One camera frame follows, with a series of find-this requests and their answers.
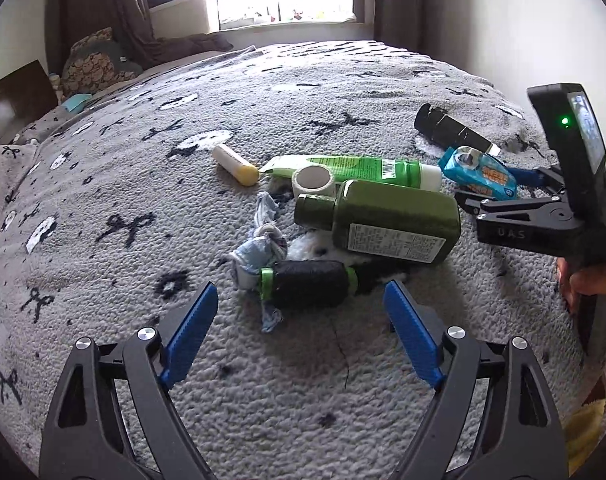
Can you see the person's right hand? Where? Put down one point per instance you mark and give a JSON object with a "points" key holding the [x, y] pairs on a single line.
{"points": [[590, 280]]}

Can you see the grey-blue cloth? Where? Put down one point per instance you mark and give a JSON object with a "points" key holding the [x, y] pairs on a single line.
{"points": [[263, 250]]}

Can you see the brown bed cover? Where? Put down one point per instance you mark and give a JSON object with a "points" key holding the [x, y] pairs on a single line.
{"points": [[188, 47]]}

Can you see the brown curtain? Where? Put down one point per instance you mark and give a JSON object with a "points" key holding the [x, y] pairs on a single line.
{"points": [[400, 0], [100, 5]]}

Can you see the patterned brown pillow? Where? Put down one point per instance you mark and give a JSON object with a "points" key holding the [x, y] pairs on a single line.
{"points": [[85, 67]]}

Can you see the small teal item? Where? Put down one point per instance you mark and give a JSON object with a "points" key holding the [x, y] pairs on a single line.
{"points": [[76, 104]]}

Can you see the white tape roll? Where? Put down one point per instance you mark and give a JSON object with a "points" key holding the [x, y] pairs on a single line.
{"points": [[312, 180]]}

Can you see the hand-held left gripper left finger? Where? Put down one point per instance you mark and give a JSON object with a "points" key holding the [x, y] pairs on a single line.
{"points": [[190, 330]]}

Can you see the yellow fluffy cloth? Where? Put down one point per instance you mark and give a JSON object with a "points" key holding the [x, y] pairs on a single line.
{"points": [[585, 432]]}

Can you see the wooden headboard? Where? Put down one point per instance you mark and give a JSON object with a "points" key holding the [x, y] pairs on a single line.
{"points": [[13, 105]]}

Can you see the grey printed fleece blanket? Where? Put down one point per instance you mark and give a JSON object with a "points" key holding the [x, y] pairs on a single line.
{"points": [[183, 110]]}

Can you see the black cylinder container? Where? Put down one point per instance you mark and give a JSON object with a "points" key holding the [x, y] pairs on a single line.
{"points": [[450, 127]]}

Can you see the green squeeze tube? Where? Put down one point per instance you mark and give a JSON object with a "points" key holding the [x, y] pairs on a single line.
{"points": [[363, 168]]}

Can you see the cream yellow stick tube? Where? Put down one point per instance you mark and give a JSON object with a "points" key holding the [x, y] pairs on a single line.
{"points": [[235, 163]]}

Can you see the white storage box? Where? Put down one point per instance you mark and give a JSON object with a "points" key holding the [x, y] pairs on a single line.
{"points": [[183, 17]]}

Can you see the blue snack packet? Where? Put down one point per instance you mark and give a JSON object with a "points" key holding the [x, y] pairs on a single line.
{"points": [[478, 172]]}

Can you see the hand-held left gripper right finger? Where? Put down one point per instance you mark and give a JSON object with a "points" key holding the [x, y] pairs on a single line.
{"points": [[413, 332]]}

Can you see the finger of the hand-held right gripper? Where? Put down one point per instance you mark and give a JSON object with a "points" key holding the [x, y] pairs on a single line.
{"points": [[530, 176], [508, 203]]}

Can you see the dark green bottle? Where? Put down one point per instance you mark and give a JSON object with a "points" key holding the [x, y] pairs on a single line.
{"points": [[383, 222]]}

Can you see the black thread spool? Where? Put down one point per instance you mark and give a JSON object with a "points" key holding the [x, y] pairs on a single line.
{"points": [[308, 285]]}

